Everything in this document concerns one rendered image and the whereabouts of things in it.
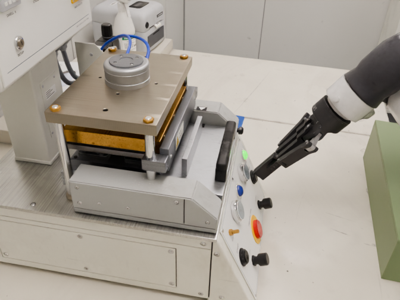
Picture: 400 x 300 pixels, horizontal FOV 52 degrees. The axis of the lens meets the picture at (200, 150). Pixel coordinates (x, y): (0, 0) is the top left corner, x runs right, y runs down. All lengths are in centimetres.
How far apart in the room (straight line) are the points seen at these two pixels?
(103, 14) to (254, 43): 174
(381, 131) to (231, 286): 60
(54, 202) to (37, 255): 14
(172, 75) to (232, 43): 250
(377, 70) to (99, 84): 49
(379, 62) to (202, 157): 36
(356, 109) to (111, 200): 48
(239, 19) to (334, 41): 71
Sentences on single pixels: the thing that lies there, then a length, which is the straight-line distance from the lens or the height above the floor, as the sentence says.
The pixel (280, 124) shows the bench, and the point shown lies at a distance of 133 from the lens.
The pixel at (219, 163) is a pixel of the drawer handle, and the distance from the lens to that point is 70.
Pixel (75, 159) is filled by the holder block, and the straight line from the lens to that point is 75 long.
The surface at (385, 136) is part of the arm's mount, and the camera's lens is 114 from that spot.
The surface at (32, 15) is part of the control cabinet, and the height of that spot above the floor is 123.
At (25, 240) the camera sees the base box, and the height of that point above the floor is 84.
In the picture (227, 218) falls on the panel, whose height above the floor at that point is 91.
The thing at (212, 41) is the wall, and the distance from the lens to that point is 327.
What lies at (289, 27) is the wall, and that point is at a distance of 316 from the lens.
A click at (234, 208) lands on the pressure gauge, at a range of 77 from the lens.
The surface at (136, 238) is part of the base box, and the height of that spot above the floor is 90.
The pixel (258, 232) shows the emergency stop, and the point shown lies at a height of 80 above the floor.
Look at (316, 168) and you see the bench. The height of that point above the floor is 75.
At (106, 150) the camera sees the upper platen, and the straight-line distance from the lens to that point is 71.
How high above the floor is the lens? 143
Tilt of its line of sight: 35 degrees down
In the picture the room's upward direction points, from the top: 2 degrees clockwise
